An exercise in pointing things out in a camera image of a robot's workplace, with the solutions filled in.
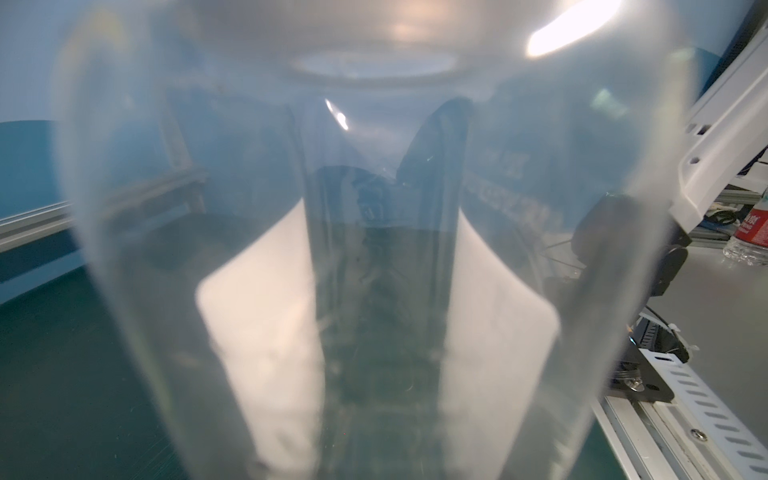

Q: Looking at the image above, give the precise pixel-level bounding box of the aluminium back rail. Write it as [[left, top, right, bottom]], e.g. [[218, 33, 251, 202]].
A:
[[1, 167, 209, 253]]

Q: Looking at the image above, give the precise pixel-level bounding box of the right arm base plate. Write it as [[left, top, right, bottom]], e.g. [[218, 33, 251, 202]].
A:
[[605, 341, 675, 403]]

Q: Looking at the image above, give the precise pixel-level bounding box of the aluminium rail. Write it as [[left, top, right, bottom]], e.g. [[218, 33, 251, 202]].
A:
[[590, 347, 768, 480], [1, 167, 209, 253]]

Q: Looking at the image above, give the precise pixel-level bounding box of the red label bottle outside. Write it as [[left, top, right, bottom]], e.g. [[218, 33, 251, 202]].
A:
[[723, 191, 768, 266]]

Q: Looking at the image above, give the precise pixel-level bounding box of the square clear bottle white label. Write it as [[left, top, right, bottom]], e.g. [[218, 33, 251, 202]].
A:
[[54, 1, 690, 479]]

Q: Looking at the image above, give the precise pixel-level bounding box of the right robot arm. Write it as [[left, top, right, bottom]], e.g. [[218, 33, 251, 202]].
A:
[[571, 21, 767, 296]]

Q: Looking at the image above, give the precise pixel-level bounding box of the right circuit board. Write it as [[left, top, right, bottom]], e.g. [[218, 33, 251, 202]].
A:
[[629, 307, 693, 364]]

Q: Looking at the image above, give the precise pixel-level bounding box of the aluminium front rail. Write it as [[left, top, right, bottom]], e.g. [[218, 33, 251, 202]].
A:
[[590, 347, 768, 480]]

